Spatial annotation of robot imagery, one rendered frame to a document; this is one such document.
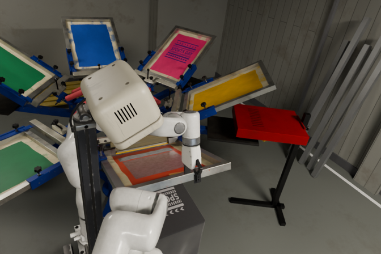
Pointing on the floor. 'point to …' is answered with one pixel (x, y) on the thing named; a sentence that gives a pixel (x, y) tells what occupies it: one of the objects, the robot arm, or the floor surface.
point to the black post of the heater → (278, 182)
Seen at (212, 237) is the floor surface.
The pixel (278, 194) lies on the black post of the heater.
